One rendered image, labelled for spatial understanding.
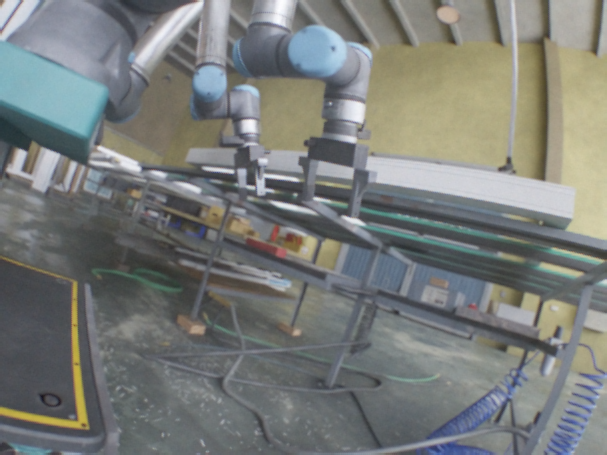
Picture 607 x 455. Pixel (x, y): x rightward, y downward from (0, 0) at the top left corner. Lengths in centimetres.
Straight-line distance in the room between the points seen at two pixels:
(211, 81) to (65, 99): 56
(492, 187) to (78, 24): 78
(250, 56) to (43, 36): 39
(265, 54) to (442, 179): 48
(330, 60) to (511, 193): 47
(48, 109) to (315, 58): 40
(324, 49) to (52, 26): 39
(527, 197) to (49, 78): 81
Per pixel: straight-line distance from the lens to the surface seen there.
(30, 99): 36
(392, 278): 769
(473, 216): 78
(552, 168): 772
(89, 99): 35
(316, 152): 69
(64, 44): 37
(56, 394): 51
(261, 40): 63
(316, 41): 55
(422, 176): 78
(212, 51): 92
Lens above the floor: 63
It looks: 5 degrees up
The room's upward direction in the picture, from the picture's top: 19 degrees clockwise
